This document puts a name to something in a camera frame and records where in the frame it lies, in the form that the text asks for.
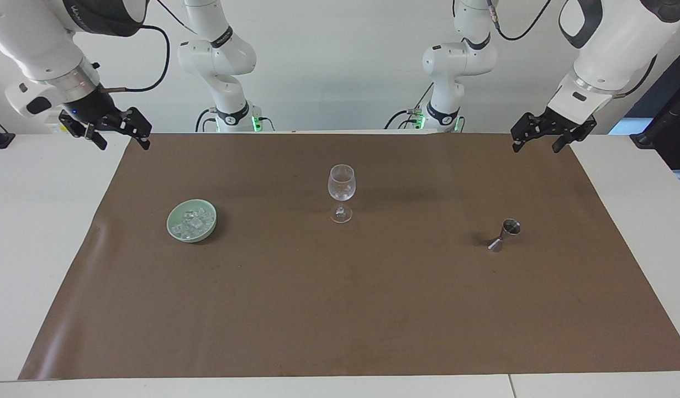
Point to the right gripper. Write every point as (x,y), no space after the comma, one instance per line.
(94,105)

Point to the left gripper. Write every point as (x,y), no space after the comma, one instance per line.
(558,119)

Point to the clear ice cube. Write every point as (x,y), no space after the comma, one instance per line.
(184,226)
(191,213)
(205,219)
(198,230)

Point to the clear wine glass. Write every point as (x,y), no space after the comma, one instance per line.
(341,185)

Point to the metal jigger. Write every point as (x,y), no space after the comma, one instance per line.
(510,228)

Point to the green ceramic bowl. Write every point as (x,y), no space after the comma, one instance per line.
(177,233)

